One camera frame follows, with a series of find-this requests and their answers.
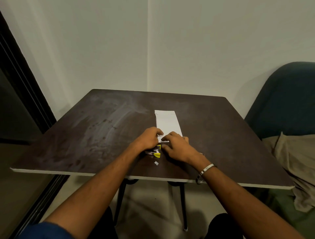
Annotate white papers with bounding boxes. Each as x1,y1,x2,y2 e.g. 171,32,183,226
154,110,183,143

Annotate person's left forearm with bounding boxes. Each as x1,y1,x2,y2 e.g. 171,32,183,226
44,144,146,232

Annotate black metal table leg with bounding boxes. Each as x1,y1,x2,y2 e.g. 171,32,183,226
167,181,188,232
113,179,139,226

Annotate silver bracelet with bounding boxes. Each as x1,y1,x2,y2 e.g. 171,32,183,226
195,163,217,185

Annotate beige cloth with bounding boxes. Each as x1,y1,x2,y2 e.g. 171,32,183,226
262,132,315,213

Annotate person's left hand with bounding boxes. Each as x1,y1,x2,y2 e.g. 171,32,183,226
132,127,164,156

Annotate person's right hand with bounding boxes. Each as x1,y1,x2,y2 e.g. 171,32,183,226
161,131,205,165

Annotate black sliding door frame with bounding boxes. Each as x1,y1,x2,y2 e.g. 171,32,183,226
0,11,70,239

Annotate blue left shirt sleeve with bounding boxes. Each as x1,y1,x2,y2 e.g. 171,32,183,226
16,221,75,239

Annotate yellow and silver stapler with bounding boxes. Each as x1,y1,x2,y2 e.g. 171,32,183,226
144,144,162,159

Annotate dark green sofa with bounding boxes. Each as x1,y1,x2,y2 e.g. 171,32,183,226
244,61,315,239

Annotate person's right forearm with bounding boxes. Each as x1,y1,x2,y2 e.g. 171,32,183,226
194,157,306,239

